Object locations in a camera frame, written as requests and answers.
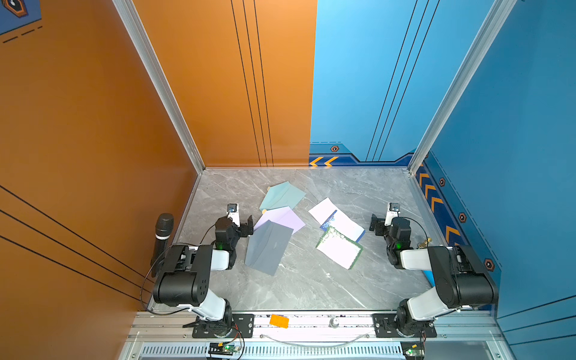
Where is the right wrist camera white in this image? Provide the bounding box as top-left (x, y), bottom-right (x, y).
top-left (385, 202), bottom-right (400, 227)

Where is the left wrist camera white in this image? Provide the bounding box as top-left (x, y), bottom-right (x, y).
top-left (226, 203), bottom-right (240, 227)

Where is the teal envelope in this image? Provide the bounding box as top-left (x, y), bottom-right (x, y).
top-left (259, 181), bottom-right (306, 212)

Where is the orange lego brick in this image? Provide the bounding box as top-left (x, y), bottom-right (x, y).
top-left (269, 314), bottom-right (290, 329)

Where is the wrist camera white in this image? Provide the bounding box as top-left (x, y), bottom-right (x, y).
top-left (226, 203), bottom-right (240, 227)
top-left (385, 202), bottom-right (400, 227)

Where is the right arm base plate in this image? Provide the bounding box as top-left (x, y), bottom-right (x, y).
top-left (372, 313), bottom-right (437, 338)

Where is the aluminium front rail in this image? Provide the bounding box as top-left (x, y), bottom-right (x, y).
top-left (126, 310), bottom-right (505, 342)

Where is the green circuit board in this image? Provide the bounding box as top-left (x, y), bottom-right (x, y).
top-left (400, 342), bottom-right (425, 360)
top-left (208, 342), bottom-right (237, 358)

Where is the grey envelope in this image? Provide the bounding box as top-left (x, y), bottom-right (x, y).
top-left (244, 220), bottom-right (293, 276)

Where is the green bordered letter paper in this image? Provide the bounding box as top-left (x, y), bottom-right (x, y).
top-left (316, 226), bottom-right (363, 270)

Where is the plain white paper sheet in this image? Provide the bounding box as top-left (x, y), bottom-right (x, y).
top-left (308, 198), bottom-right (338, 225)

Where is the small brass chess piece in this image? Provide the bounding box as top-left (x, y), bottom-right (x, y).
top-left (418, 238), bottom-right (431, 249)

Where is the right green circuit board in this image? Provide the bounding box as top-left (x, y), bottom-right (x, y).
top-left (400, 342), bottom-right (425, 360)

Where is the silver knob on rail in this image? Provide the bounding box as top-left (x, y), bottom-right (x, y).
top-left (328, 316), bottom-right (340, 329)

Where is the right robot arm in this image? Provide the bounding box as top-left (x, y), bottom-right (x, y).
top-left (369, 215), bottom-right (499, 338)

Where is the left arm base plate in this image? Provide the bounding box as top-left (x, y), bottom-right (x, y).
top-left (192, 313), bottom-right (255, 339)

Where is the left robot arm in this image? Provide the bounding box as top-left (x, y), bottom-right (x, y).
top-left (152, 216), bottom-right (254, 338)

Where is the blue floral letter paper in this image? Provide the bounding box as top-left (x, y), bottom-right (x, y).
top-left (320, 210), bottom-right (365, 242)

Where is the purple envelope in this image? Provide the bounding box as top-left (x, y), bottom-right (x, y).
top-left (254, 206), bottom-right (305, 233)

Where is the black microphone on stand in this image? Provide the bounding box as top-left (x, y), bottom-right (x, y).
top-left (150, 213), bottom-right (174, 278)

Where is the left green circuit board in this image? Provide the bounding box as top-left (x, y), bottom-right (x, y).
top-left (208, 342), bottom-right (237, 358)

